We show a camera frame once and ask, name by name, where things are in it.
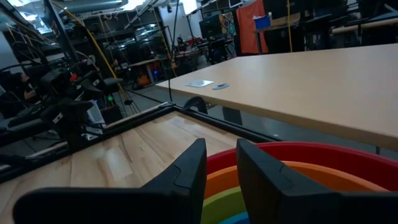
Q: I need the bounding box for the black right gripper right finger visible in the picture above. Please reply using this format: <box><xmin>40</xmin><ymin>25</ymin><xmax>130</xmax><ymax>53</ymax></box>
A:
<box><xmin>235</xmin><ymin>138</ymin><xmax>398</xmax><ymax>224</ymax></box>

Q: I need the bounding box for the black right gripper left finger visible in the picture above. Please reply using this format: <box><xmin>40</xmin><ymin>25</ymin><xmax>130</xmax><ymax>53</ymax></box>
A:
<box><xmin>12</xmin><ymin>138</ymin><xmax>208</xmax><ymax>224</ymax></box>

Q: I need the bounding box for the blue bowl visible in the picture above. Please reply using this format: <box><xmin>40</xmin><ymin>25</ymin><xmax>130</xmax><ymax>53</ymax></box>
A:
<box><xmin>217</xmin><ymin>211</ymin><xmax>251</xmax><ymax>224</ymax></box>

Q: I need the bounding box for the green bowl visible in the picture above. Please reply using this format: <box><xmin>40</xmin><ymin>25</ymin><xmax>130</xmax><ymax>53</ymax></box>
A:
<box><xmin>200</xmin><ymin>185</ymin><xmax>248</xmax><ymax>224</ymax></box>

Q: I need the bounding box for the orange bowl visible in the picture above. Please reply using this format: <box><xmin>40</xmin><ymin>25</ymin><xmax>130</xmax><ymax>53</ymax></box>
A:
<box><xmin>203</xmin><ymin>160</ymin><xmax>389</xmax><ymax>200</ymax></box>

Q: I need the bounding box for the red bowl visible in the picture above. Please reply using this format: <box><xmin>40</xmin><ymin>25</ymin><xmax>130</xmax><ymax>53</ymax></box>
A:
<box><xmin>206</xmin><ymin>141</ymin><xmax>398</xmax><ymax>192</ymax></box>

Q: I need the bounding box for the black arched clamp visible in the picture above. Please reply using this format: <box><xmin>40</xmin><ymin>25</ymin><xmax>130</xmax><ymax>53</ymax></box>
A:
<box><xmin>182</xmin><ymin>96</ymin><xmax>209</xmax><ymax>116</ymax></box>

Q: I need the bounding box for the white paper sheet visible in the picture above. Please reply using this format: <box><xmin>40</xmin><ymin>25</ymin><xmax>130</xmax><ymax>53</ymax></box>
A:
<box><xmin>185</xmin><ymin>79</ymin><xmax>215</xmax><ymax>88</ymax></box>

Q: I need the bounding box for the beige neighbouring table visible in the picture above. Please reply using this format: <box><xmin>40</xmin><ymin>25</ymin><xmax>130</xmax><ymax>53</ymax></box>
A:
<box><xmin>155</xmin><ymin>43</ymin><xmax>398</xmax><ymax>152</ymax></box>

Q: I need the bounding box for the yellow vertical pole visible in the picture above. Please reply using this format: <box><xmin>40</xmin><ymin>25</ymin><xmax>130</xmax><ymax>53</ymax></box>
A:
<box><xmin>285</xmin><ymin>0</ymin><xmax>294</xmax><ymax>54</ymax></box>

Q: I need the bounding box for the orange hanging cloth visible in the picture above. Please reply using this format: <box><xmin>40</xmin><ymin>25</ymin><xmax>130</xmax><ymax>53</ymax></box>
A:
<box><xmin>235</xmin><ymin>0</ymin><xmax>270</xmax><ymax>55</ymax></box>

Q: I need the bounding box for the blue box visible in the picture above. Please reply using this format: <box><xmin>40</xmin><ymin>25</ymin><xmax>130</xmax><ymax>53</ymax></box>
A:
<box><xmin>252</xmin><ymin>13</ymin><xmax>272</xmax><ymax>30</ymax></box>

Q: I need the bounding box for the colourful patterned panel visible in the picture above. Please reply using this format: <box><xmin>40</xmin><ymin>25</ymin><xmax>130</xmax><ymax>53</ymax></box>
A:
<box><xmin>218</xmin><ymin>12</ymin><xmax>238</xmax><ymax>37</ymax></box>

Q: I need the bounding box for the person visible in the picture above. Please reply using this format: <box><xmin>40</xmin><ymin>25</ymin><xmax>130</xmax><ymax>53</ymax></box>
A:
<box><xmin>8</xmin><ymin>72</ymin><xmax>39</xmax><ymax>104</ymax></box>

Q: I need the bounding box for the cardboard tube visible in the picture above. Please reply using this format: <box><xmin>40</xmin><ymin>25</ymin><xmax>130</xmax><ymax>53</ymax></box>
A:
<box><xmin>330</xmin><ymin>17</ymin><xmax>398</xmax><ymax>35</ymax></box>

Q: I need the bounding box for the black hanging cable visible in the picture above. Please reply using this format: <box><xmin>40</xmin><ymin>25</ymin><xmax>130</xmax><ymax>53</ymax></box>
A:
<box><xmin>167</xmin><ymin>0</ymin><xmax>182</xmax><ymax>103</ymax></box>

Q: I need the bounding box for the yellow slanted cable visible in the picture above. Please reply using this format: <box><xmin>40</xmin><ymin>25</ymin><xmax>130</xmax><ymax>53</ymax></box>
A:
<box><xmin>51</xmin><ymin>0</ymin><xmax>133</xmax><ymax>105</ymax></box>

